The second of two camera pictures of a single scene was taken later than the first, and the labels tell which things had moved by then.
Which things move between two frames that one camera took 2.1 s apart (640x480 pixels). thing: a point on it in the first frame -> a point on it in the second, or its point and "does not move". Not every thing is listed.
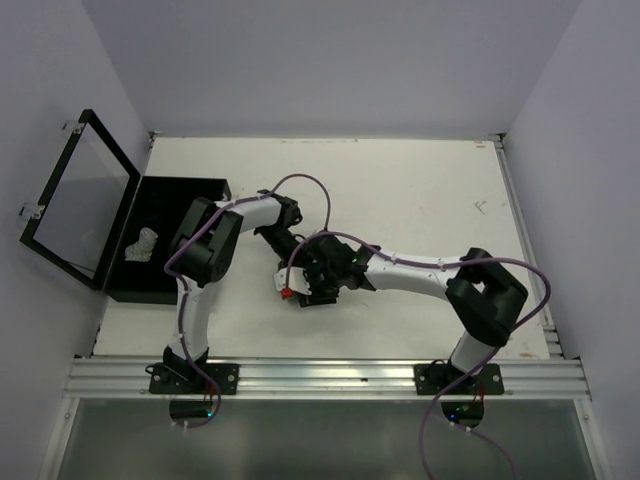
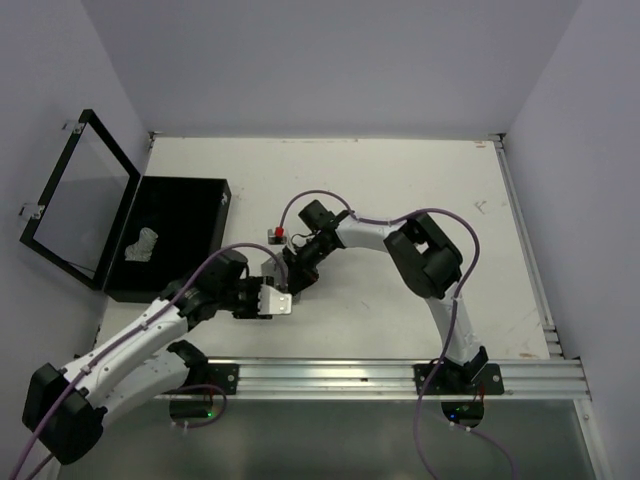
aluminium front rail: [325, 378] does not move
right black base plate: [438, 377] does not move
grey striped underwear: [142, 250] does not move
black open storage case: [94, 203] does not move
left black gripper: [283, 263] -> [252, 311]
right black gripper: [317, 296] -> [301, 274]
